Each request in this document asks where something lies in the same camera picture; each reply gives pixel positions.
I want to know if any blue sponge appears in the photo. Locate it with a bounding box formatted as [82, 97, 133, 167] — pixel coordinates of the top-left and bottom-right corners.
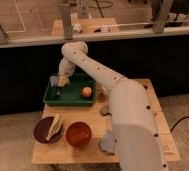
[50, 76, 59, 87]

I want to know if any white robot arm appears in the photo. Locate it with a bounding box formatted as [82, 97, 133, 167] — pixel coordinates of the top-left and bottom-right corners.
[59, 42, 169, 171]

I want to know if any green plastic tray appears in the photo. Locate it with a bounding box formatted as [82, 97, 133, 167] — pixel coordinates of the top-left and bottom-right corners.
[43, 73, 96, 107]

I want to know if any peach apple in tray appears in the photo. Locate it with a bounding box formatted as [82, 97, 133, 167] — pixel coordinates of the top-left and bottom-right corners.
[82, 87, 93, 98]

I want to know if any yellow banana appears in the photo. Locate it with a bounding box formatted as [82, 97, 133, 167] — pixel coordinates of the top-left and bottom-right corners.
[46, 114, 62, 141]

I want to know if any dark purple plate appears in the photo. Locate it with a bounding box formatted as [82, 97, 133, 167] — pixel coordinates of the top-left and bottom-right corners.
[34, 117, 64, 144]

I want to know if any gray rectangular block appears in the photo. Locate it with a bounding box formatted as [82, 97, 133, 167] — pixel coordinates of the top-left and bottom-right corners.
[100, 105, 110, 116]

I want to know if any red bowl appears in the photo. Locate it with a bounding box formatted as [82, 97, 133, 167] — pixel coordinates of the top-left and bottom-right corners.
[66, 122, 92, 149]

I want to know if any wooden table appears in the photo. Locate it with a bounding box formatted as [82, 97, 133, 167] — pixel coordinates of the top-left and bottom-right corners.
[32, 79, 180, 164]

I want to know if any gray blue cloth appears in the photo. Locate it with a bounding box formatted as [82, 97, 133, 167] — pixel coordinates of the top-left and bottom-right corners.
[99, 131, 116, 155]

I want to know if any black cable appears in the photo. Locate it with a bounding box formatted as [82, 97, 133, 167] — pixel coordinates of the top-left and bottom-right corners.
[169, 115, 189, 133]

